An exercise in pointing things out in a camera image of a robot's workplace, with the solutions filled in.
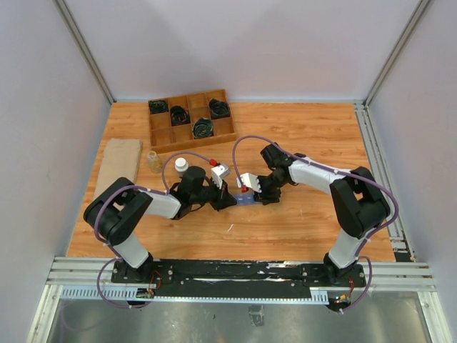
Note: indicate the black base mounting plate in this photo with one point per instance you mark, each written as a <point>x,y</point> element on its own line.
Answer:
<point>236,279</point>

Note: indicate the brown bottle with white cap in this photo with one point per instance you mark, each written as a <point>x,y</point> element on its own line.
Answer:
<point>181,166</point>

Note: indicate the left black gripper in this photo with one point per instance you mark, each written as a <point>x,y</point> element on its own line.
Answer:
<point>223,199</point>

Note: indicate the folded beige cloth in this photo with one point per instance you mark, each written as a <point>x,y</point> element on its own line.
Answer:
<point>119,158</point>

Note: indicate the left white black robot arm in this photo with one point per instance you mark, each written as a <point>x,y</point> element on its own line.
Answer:
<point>115,213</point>

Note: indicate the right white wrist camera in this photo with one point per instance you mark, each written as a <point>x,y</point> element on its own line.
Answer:
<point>249,181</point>

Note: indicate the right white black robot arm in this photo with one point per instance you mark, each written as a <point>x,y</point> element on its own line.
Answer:
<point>359,203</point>

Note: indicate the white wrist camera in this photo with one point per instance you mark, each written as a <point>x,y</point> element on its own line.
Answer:
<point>218,174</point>
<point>249,181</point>

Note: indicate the wooden compartment tray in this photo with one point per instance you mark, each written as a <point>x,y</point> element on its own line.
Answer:
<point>191,120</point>

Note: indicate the grey slotted cable duct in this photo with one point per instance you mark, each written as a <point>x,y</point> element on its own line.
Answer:
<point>135,294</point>

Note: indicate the blue weekly pill organizer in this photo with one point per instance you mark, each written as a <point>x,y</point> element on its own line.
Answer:
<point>245,199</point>

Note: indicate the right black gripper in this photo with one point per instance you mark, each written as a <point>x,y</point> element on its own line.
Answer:
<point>265,196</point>

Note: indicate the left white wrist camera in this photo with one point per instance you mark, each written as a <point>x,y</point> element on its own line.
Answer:
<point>218,174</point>

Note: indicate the clear jar of yellow pills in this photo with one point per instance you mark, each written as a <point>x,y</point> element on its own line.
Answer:
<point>154,162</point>

